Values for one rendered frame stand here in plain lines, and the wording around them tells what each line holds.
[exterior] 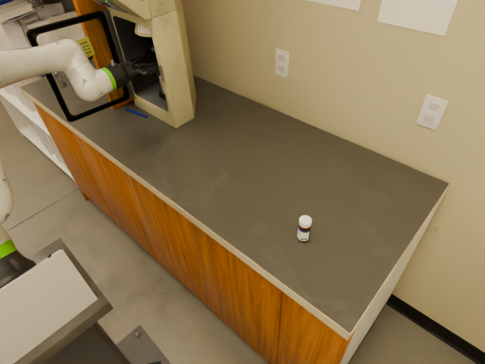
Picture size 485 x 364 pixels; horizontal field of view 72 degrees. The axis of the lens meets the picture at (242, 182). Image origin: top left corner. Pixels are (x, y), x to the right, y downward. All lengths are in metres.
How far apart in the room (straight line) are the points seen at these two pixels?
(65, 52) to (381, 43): 1.09
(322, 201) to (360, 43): 0.56
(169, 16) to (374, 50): 0.74
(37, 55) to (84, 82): 0.17
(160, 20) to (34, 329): 1.05
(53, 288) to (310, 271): 0.67
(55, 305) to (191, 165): 0.67
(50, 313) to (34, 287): 0.11
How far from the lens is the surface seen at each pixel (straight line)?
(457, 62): 1.24
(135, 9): 1.32
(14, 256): 1.04
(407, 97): 1.33
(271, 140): 1.44
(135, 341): 2.02
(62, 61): 1.40
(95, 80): 1.41
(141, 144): 1.52
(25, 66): 1.32
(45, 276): 0.92
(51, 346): 1.06
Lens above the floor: 1.80
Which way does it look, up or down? 44 degrees down
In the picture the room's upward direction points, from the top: 3 degrees counter-clockwise
